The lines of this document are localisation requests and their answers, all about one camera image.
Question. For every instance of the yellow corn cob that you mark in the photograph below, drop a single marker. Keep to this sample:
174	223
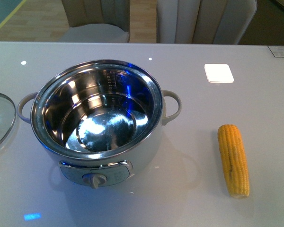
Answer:
234	161

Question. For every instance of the glass pot lid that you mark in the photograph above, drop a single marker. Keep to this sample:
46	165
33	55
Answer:
7	116

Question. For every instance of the white electric cooking pot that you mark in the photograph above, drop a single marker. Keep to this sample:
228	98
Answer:
100	120

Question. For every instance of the beige chair right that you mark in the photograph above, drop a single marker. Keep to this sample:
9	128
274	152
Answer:
203	21

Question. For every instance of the beige chair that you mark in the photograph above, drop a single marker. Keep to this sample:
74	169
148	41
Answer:
203	21
97	21

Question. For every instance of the beige chair left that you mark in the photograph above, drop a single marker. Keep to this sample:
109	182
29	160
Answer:
97	21

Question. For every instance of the table label sticker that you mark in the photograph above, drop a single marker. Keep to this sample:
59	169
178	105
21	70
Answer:
277	51

